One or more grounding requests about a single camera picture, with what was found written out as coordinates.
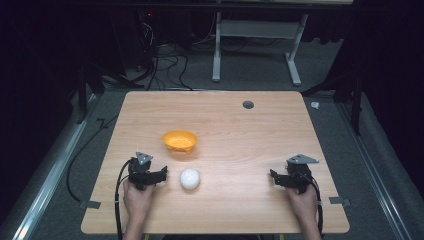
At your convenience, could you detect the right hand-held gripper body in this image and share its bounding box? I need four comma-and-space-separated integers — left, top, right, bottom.
282, 153, 320, 195

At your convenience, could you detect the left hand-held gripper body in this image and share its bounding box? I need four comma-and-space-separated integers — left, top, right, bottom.
127, 151, 160, 192

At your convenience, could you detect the white ball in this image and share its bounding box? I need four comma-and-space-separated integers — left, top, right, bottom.
179, 167, 202, 191

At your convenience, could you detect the orange bowl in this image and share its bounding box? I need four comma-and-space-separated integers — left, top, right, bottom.
161, 129, 199, 155

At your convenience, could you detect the person's left hand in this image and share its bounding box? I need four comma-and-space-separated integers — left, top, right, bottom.
122, 179, 156, 218

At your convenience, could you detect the person's right hand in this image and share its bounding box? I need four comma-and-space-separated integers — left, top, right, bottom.
287, 183, 320, 222

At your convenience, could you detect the grey tape piece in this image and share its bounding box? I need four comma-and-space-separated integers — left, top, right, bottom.
328, 196, 352, 208
79, 199, 102, 210

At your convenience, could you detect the black metal stand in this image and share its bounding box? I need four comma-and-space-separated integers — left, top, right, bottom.
300, 69, 364, 137
75, 61, 146, 125

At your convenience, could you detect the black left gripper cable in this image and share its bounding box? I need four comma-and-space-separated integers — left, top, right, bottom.
114, 158, 133, 240

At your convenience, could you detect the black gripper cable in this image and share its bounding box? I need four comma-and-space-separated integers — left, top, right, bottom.
299, 171, 325, 236
114, 158, 133, 240

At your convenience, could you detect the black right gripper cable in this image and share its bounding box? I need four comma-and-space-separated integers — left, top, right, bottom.
299, 171, 325, 236

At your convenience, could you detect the black floor cable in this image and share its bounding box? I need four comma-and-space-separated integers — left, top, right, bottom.
65, 114, 120, 203

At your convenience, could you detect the silver floor rail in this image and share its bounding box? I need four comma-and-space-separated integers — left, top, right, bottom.
11, 93, 101, 240
334, 101, 414, 240

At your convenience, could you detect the bundle of black cables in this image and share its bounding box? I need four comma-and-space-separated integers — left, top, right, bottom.
134, 13, 194, 92

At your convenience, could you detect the white metal desk frame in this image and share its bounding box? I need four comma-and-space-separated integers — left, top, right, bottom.
211, 11, 310, 87

